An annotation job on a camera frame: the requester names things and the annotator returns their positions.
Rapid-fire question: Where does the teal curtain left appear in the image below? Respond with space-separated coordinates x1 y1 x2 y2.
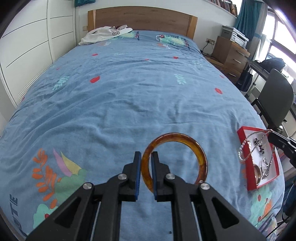
74 0 96 7

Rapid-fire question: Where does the row of books on shelf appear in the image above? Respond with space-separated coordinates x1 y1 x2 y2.
208 0 238 16

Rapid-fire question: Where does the red jewelry box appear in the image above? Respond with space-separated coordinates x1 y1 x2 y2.
237 126 280 191

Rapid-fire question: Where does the dark brown bangle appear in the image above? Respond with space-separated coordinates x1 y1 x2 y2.
253 164 262 186

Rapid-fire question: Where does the white clothing on bed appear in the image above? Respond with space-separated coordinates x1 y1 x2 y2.
78 25 133 46

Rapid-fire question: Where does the beaded bracelet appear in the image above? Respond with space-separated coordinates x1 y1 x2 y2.
253 138 266 155

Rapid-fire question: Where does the teal curtain right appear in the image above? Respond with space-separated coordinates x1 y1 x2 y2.
234 0 268 52

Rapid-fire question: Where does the white printer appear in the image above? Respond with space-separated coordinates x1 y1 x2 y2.
221 26 249 49

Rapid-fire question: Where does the wall socket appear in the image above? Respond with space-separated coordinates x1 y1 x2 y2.
206 38 215 45

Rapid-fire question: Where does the teal curtain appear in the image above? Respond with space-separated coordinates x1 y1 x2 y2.
74 0 96 7
234 0 268 52

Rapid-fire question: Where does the dark hanging bag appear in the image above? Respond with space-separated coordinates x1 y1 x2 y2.
235 70 253 92

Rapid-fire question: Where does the blue patterned bedspread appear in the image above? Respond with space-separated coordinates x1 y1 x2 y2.
1 31 285 240

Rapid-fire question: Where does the white wardrobe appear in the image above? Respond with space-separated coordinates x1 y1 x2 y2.
1 1 76 106

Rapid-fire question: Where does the wooden drawer cabinet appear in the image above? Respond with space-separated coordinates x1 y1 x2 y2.
211 36 250 80

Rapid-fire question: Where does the amber bangle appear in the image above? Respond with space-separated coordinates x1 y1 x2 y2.
141 133 208 192

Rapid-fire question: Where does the dark backpack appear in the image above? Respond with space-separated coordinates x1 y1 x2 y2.
259 58 285 73

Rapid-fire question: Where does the silver chain necklace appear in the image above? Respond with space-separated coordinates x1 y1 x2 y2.
238 128 277 181

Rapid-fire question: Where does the low wooden nightstand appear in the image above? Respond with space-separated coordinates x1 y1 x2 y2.
205 56 241 84

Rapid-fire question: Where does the wooden headboard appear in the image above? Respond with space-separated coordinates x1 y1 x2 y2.
87 6 198 39

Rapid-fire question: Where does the grey chair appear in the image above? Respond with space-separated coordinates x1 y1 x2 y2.
251 69 295 133

